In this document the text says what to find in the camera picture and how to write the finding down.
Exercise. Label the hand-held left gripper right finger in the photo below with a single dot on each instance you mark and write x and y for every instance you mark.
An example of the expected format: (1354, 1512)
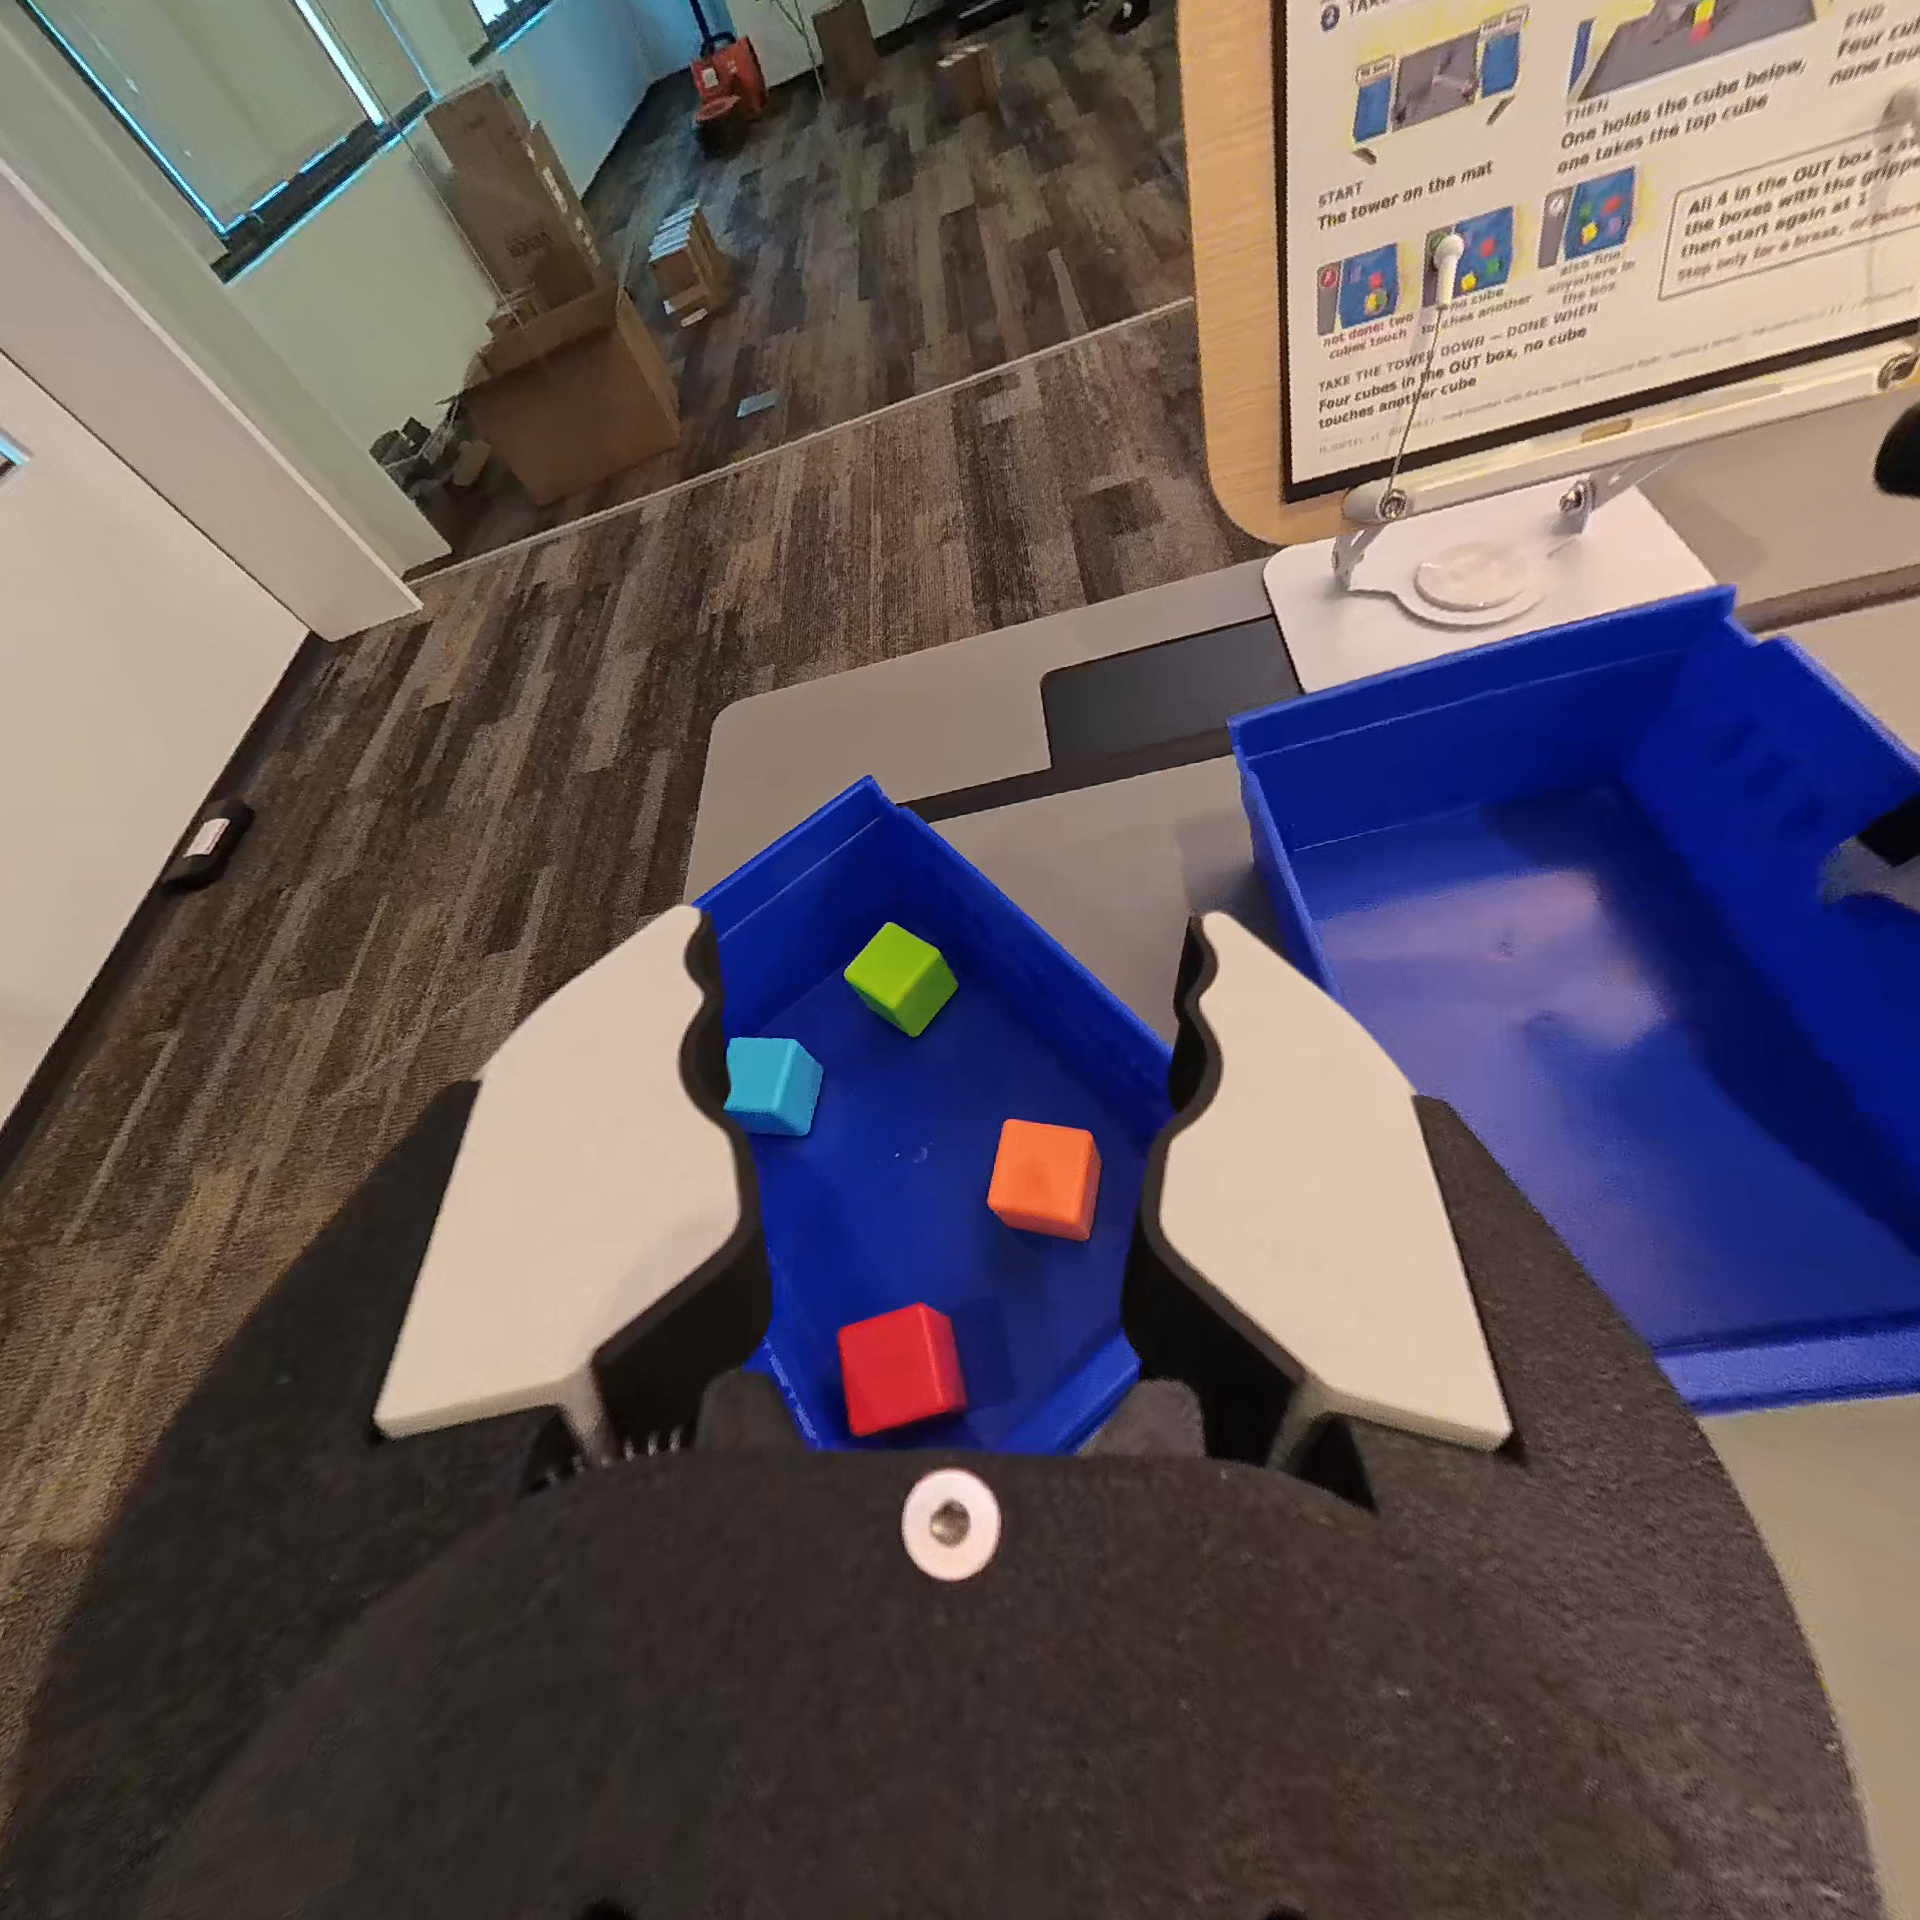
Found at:
(1307, 1214)

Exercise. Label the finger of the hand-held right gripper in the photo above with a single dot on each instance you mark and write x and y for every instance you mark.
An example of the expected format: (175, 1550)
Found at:
(1883, 856)

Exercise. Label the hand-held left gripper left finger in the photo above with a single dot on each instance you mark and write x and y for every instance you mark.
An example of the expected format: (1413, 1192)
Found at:
(586, 1201)

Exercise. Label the light blue cube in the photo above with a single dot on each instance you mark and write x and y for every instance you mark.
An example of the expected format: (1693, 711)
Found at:
(773, 1083)

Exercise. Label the orange cube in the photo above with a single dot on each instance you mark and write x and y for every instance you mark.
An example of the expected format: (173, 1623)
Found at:
(1044, 1178)

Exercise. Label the blue plastic bin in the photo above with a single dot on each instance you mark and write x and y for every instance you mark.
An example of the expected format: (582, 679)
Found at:
(1575, 1049)
(931, 1142)

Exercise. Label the red cube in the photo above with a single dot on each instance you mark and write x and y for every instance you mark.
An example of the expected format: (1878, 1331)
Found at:
(901, 1367)

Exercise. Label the green cube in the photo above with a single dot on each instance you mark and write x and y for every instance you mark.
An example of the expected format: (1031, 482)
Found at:
(901, 978)

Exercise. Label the black floor object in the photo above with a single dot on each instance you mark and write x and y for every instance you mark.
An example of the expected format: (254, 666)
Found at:
(212, 843)

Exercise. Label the dark rectangular table pad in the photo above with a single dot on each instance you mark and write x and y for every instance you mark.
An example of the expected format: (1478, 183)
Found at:
(1156, 698)

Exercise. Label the white document stand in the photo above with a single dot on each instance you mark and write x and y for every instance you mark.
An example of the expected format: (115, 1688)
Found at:
(1350, 615)

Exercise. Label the pile of cardboard boxes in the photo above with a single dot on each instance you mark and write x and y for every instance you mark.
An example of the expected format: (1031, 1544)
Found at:
(571, 375)

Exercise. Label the orange floor device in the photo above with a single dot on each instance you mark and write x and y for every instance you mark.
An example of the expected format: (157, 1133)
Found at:
(731, 77)

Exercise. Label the large window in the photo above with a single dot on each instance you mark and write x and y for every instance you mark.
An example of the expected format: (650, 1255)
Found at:
(226, 89)

